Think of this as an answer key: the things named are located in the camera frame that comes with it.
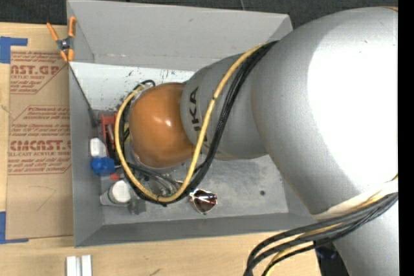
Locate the clear bottle with white cap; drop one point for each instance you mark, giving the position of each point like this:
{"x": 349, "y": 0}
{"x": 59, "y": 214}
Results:
{"x": 120, "y": 192}

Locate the blue plastic object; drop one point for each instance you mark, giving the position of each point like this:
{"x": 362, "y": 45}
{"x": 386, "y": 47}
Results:
{"x": 102, "y": 165}

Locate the white plastic object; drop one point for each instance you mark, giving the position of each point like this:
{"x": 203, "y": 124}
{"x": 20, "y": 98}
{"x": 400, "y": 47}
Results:
{"x": 97, "y": 146}

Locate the red-orange box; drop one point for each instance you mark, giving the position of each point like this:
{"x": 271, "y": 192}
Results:
{"x": 107, "y": 123}

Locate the brown cardboard board red print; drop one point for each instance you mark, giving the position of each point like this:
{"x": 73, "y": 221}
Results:
{"x": 39, "y": 197}

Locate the grey metal bin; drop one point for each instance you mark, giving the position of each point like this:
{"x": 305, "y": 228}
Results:
{"x": 181, "y": 32}

